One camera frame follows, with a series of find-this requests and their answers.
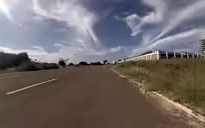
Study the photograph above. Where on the row of dark trees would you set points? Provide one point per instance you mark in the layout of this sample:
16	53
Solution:
6	60

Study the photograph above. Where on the long white low building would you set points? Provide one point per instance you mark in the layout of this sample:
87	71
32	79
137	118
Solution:
150	55

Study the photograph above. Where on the grey asphalt road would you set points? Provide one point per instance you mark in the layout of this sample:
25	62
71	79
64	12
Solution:
90	100

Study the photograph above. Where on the dry grass verge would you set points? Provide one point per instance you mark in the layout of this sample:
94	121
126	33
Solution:
180	78

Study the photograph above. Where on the low dark bushes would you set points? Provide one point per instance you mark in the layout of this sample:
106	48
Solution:
36	66

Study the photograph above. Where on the pale kerb strip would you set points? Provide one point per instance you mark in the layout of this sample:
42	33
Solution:
163	100

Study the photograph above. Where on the distant dark trees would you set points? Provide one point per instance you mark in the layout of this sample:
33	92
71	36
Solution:
90	63

